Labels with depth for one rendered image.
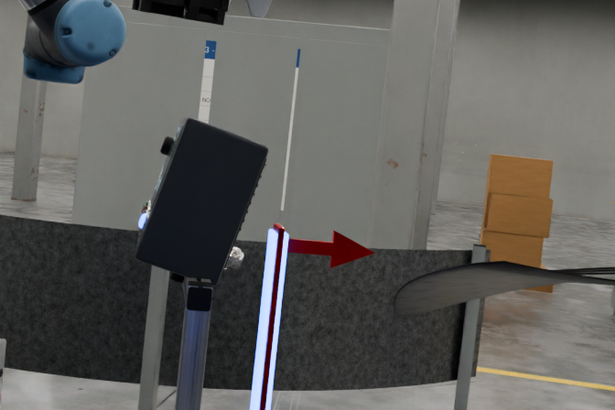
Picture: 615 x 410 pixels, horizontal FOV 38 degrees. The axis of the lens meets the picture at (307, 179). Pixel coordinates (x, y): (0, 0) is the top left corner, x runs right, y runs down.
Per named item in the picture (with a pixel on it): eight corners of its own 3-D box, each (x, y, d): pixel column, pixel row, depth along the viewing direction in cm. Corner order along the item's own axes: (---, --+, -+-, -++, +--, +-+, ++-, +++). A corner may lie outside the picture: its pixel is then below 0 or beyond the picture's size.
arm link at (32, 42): (33, 77, 105) (41, -17, 105) (14, 77, 115) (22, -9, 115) (99, 85, 109) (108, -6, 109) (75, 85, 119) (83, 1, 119)
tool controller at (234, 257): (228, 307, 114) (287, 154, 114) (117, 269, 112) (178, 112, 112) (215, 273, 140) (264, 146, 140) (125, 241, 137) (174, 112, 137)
